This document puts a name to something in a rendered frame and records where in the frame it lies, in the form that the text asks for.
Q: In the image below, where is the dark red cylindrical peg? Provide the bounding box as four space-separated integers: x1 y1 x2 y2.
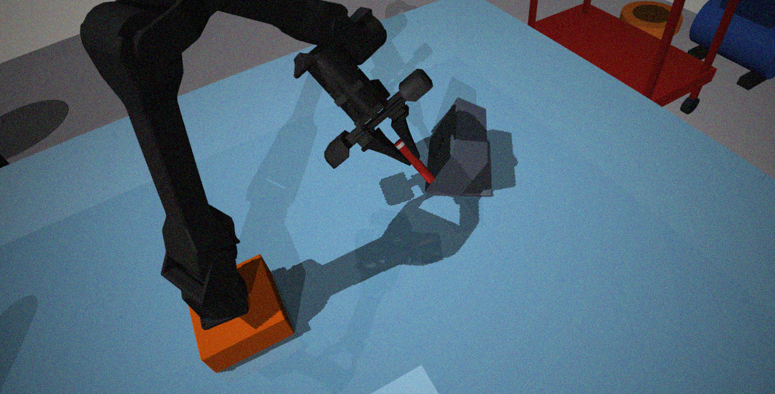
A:
394 139 435 183

